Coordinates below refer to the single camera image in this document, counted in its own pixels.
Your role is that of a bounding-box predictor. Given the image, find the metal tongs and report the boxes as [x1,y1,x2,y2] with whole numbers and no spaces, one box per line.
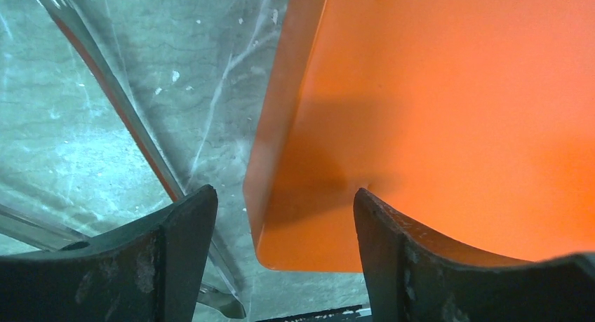
[1,0,246,321]

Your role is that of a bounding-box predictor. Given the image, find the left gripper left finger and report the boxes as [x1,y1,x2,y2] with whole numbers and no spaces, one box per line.
[1,185,218,321]

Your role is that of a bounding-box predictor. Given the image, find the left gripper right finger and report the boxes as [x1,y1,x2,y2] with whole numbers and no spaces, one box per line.
[353,188,594,321]

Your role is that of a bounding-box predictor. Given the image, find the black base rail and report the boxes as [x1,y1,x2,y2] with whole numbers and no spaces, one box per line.
[264,304,373,322]

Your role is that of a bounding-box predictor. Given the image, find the orange tray lid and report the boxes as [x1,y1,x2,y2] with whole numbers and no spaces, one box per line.
[243,0,594,272]

